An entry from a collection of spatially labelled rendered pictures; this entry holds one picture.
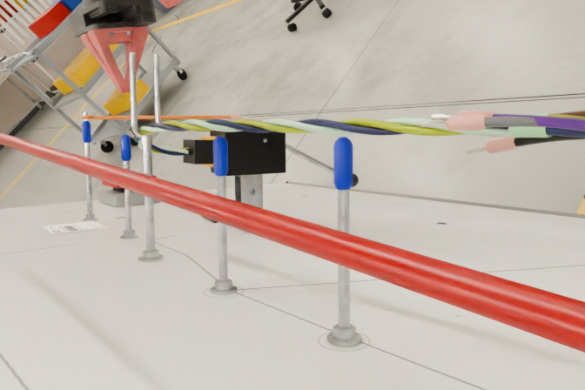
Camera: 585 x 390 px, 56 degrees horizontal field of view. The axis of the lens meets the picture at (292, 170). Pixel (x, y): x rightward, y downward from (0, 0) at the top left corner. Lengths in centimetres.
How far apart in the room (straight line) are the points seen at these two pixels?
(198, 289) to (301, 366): 12
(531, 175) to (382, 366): 170
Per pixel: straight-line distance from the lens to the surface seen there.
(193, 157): 46
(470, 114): 18
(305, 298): 30
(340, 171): 22
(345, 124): 23
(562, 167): 188
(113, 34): 68
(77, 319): 29
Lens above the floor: 132
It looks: 30 degrees down
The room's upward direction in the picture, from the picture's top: 42 degrees counter-clockwise
